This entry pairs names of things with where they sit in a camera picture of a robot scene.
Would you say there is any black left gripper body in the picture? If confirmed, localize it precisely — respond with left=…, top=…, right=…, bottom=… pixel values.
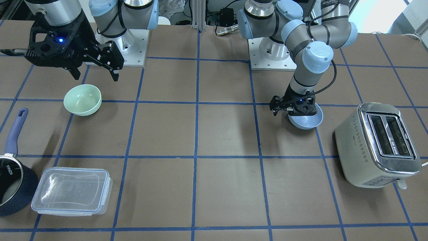
left=270, top=92, right=317, bottom=116

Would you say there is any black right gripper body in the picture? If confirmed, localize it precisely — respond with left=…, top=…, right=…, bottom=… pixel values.
left=25, top=15, right=100, bottom=69

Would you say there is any blue bowl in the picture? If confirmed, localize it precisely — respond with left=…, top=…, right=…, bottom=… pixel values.
left=288, top=103, right=324, bottom=130

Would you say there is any green bowl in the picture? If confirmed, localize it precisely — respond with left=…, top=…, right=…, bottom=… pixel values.
left=63, top=84, right=102, bottom=116

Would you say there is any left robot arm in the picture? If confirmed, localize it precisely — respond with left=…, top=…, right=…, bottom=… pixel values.
left=237, top=0, right=357, bottom=116

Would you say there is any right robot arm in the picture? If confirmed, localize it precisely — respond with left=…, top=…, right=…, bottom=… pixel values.
left=23, top=0, right=159, bottom=81

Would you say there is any cream toaster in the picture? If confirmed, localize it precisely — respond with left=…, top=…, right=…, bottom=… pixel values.
left=334, top=102, right=422, bottom=189

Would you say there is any clear plastic container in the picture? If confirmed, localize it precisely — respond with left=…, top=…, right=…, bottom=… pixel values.
left=31, top=167, right=113, bottom=217

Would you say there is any blue saucepan with lid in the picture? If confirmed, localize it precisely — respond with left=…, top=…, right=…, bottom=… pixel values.
left=0, top=108, right=38, bottom=217

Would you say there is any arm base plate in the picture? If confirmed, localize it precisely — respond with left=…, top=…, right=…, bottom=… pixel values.
left=95, top=29, right=150, bottom=67
left=247, top=37, right=297, bottom=71

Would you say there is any aluminium frame post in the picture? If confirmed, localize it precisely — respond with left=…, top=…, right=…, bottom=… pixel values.
left=189, top=0, right=207, bottom=32

